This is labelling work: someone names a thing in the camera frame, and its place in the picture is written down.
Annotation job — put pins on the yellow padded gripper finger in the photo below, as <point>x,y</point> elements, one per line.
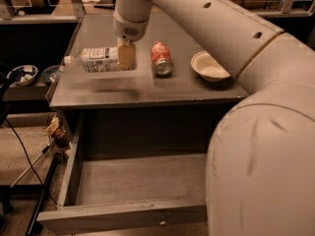
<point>126,54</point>

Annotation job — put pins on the clear plastic water bottle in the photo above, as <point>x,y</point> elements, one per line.
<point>94,60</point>

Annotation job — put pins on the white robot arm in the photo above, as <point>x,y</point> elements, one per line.
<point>260,170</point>

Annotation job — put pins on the open grey top drawer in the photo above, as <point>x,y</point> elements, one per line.
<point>124,190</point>

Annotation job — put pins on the small drawer knob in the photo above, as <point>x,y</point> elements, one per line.
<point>162,221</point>

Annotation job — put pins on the red soda can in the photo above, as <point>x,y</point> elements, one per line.
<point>161,59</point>

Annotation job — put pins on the long grey shelf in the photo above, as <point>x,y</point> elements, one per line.
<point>45,41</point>

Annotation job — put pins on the grey cabinet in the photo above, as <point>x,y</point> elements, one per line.
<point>144,112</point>

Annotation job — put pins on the white paper bowl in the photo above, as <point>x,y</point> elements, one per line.
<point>208,68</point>

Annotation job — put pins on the blue glass bowl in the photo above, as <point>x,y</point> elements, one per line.
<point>52,74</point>

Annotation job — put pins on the blue white bowl with items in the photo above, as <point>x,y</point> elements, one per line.
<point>23,75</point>

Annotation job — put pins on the small brown figurine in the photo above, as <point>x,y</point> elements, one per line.
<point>58,134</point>

